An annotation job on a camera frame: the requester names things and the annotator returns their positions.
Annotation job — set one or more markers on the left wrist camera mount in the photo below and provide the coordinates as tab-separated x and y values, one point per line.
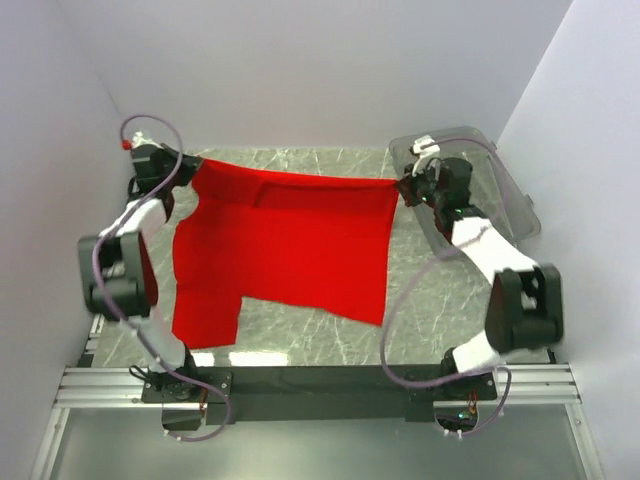
137	140

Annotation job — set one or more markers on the black base crossbar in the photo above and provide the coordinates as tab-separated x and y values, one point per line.
282	393

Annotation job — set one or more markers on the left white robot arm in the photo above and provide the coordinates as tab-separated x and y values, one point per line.
117	276

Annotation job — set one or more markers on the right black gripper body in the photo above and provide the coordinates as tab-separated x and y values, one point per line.
422	188

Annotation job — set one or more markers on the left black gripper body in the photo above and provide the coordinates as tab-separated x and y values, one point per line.
185	174

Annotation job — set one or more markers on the red t shirt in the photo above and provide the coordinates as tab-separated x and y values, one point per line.
302	240

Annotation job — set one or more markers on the clear plastic bin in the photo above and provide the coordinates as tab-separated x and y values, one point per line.
492	188

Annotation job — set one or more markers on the aluminium rail frame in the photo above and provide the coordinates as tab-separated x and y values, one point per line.
98	429

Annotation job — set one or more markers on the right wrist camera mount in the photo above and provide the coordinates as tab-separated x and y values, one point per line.
424	149

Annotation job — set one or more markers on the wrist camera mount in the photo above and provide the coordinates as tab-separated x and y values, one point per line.
137	140
424	149

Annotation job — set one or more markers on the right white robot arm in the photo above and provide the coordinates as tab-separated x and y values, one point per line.
525	309

